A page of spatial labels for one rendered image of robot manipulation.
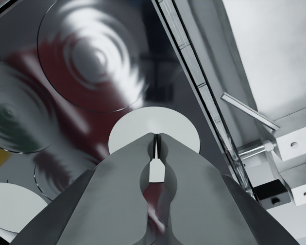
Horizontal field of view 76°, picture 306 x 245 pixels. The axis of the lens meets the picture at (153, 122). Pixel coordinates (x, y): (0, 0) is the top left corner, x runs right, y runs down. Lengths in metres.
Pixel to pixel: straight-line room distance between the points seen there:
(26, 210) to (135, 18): 0.28
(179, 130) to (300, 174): 0.17
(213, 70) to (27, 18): 0.20
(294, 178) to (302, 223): 0.24
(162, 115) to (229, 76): 0.12
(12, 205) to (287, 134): 0.34
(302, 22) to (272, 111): 0.09
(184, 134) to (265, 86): 0.10
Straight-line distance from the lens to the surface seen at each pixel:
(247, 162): 0.32
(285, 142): 0.24
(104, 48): 0.19
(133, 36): 0.18
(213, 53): 0.27
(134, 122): 0.20
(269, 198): 0.30
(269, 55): 0.23
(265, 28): 0.22
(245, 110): 0.22
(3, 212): 0.36
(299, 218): 0.52
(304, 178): 0.30
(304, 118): 0.25
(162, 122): 0.20
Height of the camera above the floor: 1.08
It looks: 62 degrees down
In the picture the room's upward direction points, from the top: 179 degrees counter-clockwise
